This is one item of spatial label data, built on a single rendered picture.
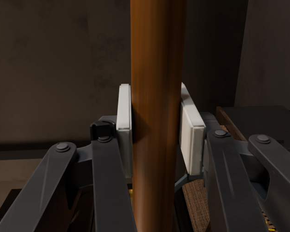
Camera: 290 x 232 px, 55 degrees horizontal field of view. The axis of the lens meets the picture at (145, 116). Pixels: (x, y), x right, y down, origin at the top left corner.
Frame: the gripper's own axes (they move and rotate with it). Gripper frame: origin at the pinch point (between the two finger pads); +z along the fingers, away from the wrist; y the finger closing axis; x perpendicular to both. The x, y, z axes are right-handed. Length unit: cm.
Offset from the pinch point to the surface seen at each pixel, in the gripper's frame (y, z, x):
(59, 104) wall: -86, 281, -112
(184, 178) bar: 20, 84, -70
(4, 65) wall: -136, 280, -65
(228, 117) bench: 61, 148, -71
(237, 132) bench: 59, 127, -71
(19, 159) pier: -135, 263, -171
